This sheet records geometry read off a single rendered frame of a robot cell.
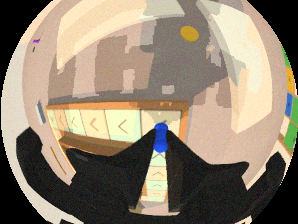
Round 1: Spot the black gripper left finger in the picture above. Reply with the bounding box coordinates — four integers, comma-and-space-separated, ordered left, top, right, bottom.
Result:
65, 128, 156, 210

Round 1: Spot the blue game pawn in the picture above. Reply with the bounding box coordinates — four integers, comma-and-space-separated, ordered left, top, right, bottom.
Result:
153, 123, 169, 153

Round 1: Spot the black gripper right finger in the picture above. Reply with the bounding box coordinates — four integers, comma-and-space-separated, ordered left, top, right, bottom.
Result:
165, 131, 250, 213

